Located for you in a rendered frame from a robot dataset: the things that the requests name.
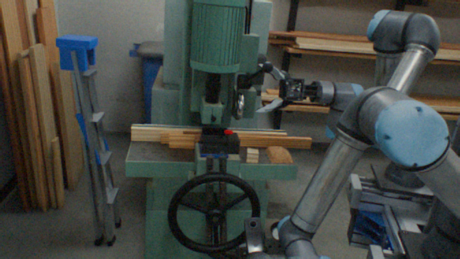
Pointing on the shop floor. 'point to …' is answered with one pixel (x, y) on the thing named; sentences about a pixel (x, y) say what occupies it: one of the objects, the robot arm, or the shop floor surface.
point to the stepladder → (83, 51)
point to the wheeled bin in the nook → (148, 69)
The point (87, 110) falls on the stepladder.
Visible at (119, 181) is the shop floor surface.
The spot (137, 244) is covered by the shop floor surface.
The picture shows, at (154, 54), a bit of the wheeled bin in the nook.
